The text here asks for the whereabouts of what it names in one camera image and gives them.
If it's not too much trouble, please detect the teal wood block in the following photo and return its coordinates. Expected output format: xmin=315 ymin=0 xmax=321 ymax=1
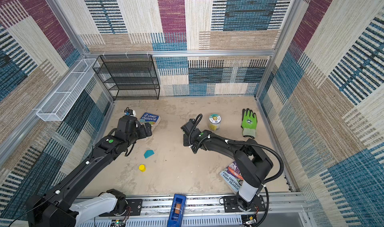
xmin=144 ymin=150 xmax=155 ymax=159

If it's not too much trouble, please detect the sunflower seed can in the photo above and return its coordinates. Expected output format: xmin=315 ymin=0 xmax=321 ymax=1
xmin=209 ymin=114 xmax=222 ymax=131

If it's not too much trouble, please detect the green black work glove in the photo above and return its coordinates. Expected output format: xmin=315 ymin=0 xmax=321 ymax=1
xmin=241 ymin=108 xmax=258 ymax=139

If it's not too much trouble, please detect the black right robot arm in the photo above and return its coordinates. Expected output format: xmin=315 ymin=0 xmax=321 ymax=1
xmin=181 ymin=119 xmax=281 ymax=206

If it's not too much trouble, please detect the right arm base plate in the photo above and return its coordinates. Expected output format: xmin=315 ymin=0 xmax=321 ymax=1
xmin=221 ymin=196 xmax=266 ymax=213

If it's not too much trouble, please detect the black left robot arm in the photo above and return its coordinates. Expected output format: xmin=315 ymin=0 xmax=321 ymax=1
xmin=26 ymin=116 xmax=152 ymax=227

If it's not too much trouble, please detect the blue treehouse paperback book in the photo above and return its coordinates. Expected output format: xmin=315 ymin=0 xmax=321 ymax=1
xmin=139 ymin=112 xmax=161 ymax=127

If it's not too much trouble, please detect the black wire mesh shelf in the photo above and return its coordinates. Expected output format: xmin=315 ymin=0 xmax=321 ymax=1
xmin=93 ymin=54 xmax=161 ymax=101

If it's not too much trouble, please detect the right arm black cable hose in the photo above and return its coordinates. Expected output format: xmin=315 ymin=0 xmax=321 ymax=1
xmin=187 ymin=113 xmax=285 ymax=227

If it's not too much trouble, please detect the yellow wood cylinder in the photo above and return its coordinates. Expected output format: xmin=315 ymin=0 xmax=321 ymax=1
xmin=139 ymin=165 xmax=146 ymax=172

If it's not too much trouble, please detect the white wire mesh basket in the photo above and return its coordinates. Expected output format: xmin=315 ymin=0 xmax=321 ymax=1
xmin=37 ymin=59 xmax=96 ymax=122

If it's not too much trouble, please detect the blue tool on rail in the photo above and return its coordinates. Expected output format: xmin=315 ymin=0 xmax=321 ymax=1
xmin=167 ymin=194 xmax=187 ymax=227

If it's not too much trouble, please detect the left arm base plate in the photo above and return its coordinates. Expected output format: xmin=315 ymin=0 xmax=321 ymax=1
xmin=99 ymin=199 xmax=143 ymax=217

